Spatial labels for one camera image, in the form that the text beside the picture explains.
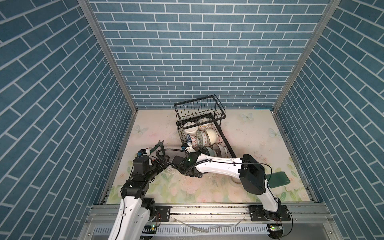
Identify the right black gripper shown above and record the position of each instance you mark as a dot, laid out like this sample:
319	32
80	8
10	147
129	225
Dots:
197	153

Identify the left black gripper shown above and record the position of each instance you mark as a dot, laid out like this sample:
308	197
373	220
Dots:
165	163

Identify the green rimmed striped bowl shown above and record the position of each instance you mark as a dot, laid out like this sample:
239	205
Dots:
203	139

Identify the plain white ceramic bowl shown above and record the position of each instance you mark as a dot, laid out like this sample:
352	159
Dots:
190	128

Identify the blue floral patterned bowl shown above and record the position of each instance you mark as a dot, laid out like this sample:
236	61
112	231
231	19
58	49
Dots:
193	140

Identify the brown striped ceramic bowl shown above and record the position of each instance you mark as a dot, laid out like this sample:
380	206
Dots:
221	151

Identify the cream ceramic bowl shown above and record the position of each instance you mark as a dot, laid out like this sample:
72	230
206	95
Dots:
212	135

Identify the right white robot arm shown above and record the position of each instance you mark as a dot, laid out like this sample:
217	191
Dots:
249	172

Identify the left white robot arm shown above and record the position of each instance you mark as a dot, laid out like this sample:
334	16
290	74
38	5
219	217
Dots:
137	217

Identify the left controller board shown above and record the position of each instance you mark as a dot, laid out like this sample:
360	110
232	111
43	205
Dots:
149	232

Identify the controller board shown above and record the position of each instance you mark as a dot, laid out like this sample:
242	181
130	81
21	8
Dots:
275	231
149	232

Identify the green sponge pad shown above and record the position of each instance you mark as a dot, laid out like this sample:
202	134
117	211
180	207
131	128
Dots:
277	179

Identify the right controller board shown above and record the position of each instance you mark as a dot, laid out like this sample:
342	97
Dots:
275	231

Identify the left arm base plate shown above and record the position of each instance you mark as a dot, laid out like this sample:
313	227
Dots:
163	213

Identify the black wire dish rack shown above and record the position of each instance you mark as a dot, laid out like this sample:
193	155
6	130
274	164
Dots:
203	107

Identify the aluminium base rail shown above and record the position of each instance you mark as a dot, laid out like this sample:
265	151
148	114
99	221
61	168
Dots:
301	213

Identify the white cable tie strip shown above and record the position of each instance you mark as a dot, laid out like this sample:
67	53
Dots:
209	228

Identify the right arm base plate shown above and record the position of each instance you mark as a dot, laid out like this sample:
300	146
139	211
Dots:
259	214

